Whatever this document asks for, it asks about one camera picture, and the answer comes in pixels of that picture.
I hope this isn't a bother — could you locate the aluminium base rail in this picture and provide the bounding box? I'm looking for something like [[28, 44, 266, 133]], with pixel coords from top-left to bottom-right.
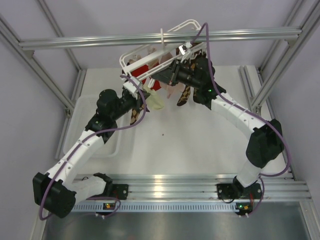
[[108, 173, 312, 202]]

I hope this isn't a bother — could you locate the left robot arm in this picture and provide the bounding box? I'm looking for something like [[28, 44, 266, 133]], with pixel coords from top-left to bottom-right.
[[32, 89, 150, 221]]

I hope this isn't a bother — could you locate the pale green sock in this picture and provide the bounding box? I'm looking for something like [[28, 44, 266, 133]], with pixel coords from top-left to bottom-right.
[[142, 84, 165, 111]]

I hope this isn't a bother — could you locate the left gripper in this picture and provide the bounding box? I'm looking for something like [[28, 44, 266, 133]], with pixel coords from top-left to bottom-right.
[[110, 90, 150, 121]]

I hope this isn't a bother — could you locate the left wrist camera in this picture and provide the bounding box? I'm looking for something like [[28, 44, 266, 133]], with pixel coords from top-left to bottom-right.
[[122, 78, 143, 98]]

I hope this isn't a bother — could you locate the white clip sock hanger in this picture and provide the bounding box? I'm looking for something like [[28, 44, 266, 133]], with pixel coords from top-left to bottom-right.
[[119, 19, 201, 81]]

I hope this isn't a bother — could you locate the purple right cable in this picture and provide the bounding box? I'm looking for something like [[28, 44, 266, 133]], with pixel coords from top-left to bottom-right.
[[191, 22, 295, 178]]

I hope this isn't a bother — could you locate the dark brown checkered sock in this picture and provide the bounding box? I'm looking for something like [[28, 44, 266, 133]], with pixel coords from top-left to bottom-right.
[[189, 42, 207, 64]]

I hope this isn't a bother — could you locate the brown checkered sock right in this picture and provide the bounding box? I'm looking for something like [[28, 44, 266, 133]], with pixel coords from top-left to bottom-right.
[[176, 86, 191, 107]]

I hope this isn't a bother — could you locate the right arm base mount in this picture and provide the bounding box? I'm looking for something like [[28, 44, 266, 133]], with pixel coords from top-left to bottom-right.
[[216, 183, 236, 204]]

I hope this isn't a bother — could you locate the brown checkered sock left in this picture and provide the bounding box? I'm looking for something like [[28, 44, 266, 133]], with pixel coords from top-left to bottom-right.
[[130, 104, 145, 125]]

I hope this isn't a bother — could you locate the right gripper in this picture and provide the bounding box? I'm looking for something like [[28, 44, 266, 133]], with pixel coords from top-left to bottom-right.
[[153, 59, 203, 90]]

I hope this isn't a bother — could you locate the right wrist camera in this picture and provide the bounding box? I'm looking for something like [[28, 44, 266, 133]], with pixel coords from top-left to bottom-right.
[[178, 42, 193, 57]]

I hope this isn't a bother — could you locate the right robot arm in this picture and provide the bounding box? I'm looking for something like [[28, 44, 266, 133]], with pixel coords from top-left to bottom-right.
[[151, 57, 285, 199]]

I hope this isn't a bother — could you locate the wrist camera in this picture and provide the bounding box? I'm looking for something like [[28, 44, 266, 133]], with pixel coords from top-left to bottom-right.
[[122, 78, 143, 98], [178, 42, 193, 57]]

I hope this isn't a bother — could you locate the aluminium top crossbar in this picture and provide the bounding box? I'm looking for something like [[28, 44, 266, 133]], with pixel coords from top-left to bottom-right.
[[19, 26, 302, 50]]

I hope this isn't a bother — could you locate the slotted cable duct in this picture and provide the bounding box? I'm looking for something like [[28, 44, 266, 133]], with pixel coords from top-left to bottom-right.
[[91, 199, 255, 213]]

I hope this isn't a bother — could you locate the red sock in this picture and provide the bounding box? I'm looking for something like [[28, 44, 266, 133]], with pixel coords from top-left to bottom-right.
[[148, 78, 161, 91], [131, 64, 149, 78]]

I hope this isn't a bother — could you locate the pink mesh garment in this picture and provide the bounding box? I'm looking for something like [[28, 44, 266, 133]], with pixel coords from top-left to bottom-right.
[[160, 83, 185, 99]]

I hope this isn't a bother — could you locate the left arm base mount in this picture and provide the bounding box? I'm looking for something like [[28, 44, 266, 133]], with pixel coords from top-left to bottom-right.
[[109, 184, 129, 201]]

